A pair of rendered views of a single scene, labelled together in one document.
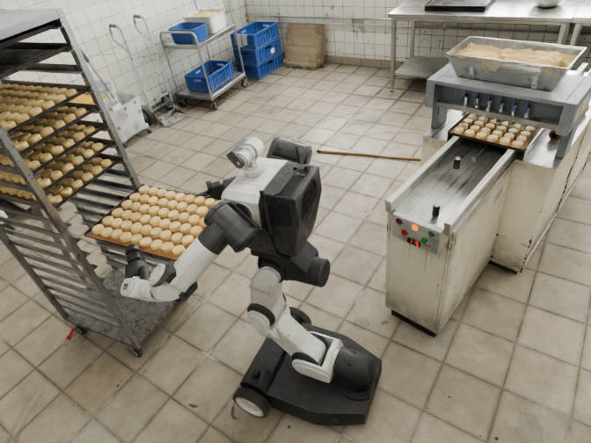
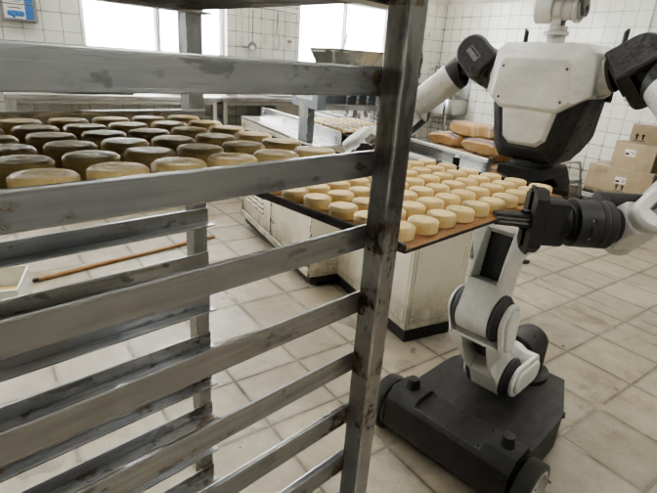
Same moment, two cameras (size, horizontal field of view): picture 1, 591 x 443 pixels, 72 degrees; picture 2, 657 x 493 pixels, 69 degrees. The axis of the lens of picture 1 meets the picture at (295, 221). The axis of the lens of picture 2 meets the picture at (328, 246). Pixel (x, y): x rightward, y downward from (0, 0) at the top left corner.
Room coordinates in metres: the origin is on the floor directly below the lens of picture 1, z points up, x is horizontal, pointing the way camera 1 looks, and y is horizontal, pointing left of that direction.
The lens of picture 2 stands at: (1.41, 1.57, 1.25)
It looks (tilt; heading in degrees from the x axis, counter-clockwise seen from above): 21 degrees down; 284
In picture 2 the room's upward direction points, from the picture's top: 4 degrees clockwise
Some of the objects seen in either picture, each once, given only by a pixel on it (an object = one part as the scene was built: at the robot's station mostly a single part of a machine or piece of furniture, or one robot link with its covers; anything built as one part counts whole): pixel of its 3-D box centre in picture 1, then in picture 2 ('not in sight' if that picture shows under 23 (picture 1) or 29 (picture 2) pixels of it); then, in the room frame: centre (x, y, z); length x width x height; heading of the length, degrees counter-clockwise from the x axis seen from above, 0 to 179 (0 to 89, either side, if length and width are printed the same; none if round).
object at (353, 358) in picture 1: (314, 363); (491, 388); (1.16, 0.02, 0.19); 0.64 x 0.52 x 0.33; 59
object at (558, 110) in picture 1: (500, 109); (361, 110); (1.97, -1.19, 1.01); 0.72 x 0.33 x 0.34; 42
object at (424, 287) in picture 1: (445, 239); (400, 232); (1.63, -0.81, 0.45); 0.70 x 0.34 x 0.90; 132
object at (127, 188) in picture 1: (91, 181); (16, 251); (2.00, 1.07, 0.96); 0.64 x 0.03 x 0.03; 59
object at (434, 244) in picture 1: (416, 232); not in sight; (1.38, -0.55, 0.77); 0.24 x 0.04 x 0.14; 42
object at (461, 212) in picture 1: (531, 129); (370, 131); (1.94, -1.37, 0.87); 2.01 x 0.03 x 0.07; 132
